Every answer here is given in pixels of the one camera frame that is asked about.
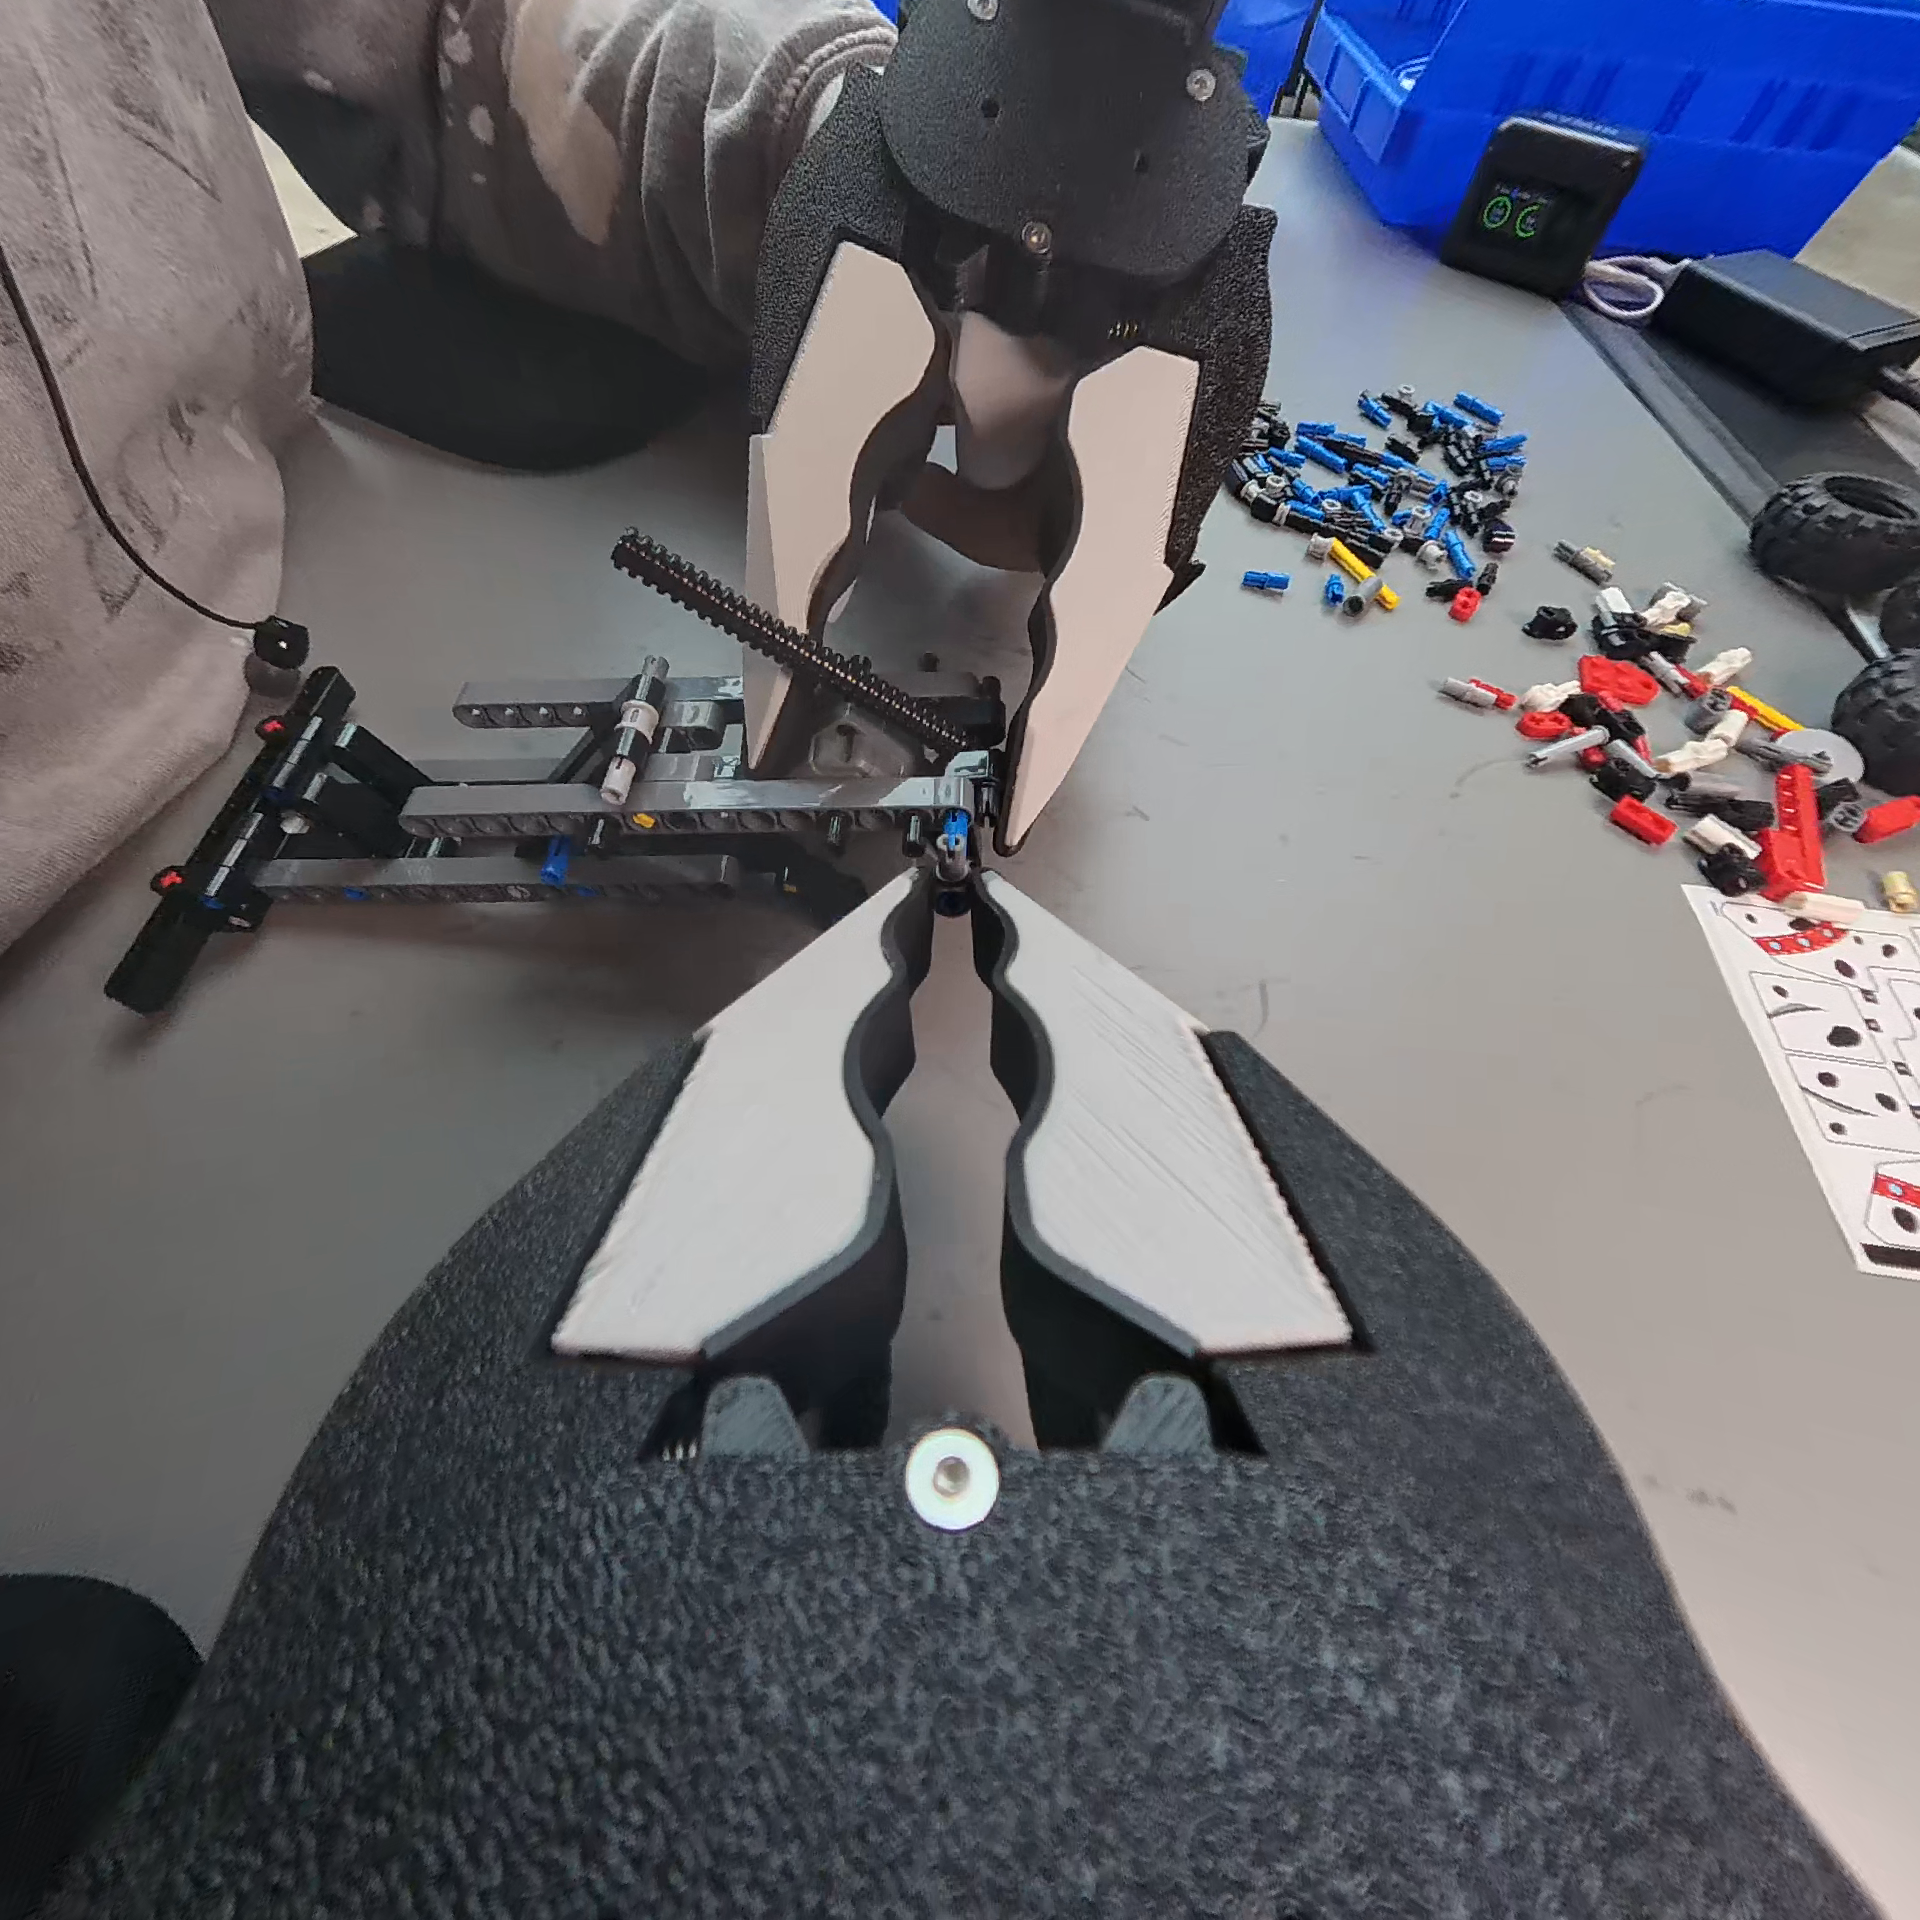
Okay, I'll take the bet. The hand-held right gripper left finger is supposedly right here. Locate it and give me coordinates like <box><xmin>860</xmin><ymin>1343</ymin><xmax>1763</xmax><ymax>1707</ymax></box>
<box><xmin>551</xmin><ymin>875</ymin><xmax>939</xmax><ymax>1369</ymax></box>

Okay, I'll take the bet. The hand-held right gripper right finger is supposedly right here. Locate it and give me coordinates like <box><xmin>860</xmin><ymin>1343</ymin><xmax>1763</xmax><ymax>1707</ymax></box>
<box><xmin>960</xmin><ymin>875</ymin><xmax>1358</xmax><ymax>1360</ymax></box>

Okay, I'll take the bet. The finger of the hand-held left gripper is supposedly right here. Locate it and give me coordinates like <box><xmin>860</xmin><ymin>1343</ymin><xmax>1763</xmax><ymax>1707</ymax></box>
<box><xmin>1000</xmin><ymin>329</ymin><xmax>1210</xmax><ymax>858</ymax></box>
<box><xmin>737</xmin><ymin>240</ymin><xmax>964</xmax><ymax>788</ymax></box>

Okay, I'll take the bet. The pile of blue black pins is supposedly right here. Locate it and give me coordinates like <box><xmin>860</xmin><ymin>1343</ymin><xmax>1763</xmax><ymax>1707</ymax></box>
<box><xmin>1225</xmin><ymin>384</ymin><xmax>1531</xmax><ymax>624</ymax></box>

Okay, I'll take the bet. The grey toy brick chassis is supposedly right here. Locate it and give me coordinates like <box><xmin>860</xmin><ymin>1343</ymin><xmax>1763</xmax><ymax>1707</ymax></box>
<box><xmin>103</xmin><ymin>535</ymin><xmax>1005</xmax><ymax>1015</ymax></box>

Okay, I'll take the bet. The pile of red white bricks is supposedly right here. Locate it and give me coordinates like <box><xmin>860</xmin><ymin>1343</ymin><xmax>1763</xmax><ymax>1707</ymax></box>
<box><xmin>1433</xmin><ymin>543</ymin><xmax>1920</xmax><ymax>916</ymax></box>

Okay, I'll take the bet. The person's left forearm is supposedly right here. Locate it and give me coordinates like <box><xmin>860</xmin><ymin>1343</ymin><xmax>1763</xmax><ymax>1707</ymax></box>
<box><xmin>213</xmin><ymin>0</ymin><xmax>901</xmax><ymax>374</ymax></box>

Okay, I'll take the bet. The grey desk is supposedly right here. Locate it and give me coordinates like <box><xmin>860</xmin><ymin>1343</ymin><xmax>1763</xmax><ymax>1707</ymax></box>
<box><xmin>0</xmin><ymin>120</ymin><xmax>1920</xmax><ymax>1920</ymax></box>

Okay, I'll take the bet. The black desk strip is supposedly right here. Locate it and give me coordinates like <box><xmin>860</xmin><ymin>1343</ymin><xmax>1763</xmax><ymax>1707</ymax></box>
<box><xmin>1559</xmin><ymin>287</ymin><xmax>1920</xmax><ymax>570</ymax></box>

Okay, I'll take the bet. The blue plastic bin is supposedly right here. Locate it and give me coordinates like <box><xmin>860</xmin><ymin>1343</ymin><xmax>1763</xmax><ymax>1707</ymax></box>
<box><xmin>1210</xmin><ymin>0</ymin><xmax>1322</xmax><ymax>128</ymax></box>
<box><xmin>1306</xmin><ymin>0</ymin><xmax>1920</xmax><ymax>263</ymax></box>

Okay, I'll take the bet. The black power unit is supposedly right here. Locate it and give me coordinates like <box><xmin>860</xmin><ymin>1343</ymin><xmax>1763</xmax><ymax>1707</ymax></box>
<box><xmin>1441</xmin><ymin>115</ymin><xmax>1650</xmax><ymax>296</ymax></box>

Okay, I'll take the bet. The white sticker sheet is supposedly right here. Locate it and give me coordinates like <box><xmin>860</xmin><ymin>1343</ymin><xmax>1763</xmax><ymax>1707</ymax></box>
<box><xmin>1681</xmin><ymin>879</ymin><xmax>1920</xmax><ymax>1288</ymax></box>

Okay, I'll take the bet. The black power adapter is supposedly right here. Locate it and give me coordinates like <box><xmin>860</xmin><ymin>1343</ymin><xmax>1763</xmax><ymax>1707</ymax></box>
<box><xmin>1659</xmin><ymin>250</ymin><xmax>1920</xmax><ymax>411</ymax></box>

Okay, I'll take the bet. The black toy tyre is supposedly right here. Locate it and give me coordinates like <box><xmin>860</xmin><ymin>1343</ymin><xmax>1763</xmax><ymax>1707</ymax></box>
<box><xmin>1749</xmin><ymin>474</ymin><xmax>1920</xmax><ymax>602</ymax></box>
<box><xmin>1831</xmin><ymin>654</ymin><xmax>1920</xmax><ymax>794</ymax></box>

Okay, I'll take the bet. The white cable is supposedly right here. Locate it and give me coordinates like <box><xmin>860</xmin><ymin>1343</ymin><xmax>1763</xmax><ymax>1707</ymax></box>
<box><xmin>1581</xmin><ymin>254</ymin><xmax>1688</xmax><ymax>326</ymax></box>

